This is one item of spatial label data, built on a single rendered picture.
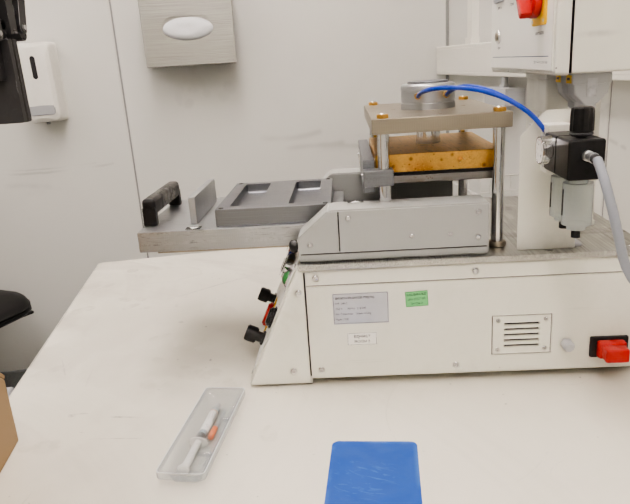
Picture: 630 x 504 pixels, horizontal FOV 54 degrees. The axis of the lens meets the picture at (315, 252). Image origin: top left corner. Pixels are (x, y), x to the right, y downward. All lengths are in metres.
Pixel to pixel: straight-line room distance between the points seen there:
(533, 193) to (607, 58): 0.18
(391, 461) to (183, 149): 1.81
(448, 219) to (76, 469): 0.54
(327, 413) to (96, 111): 1.78
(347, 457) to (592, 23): 0.58
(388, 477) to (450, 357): 0.23
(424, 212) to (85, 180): 1.80
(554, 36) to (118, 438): 0.72
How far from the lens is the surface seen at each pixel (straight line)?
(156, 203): 0.95
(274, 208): 0.88
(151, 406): 0.91
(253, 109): 2.37
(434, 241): 0.83
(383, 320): 0.85
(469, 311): 0.86
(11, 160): 2.51
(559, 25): 0.83
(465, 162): 0.86
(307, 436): 0.79
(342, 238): 0.82
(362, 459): 0.75
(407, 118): 0.82
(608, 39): 0.85
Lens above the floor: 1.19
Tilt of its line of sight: 17 degrees down
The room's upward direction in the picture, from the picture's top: 4 degrees counter-clockwise
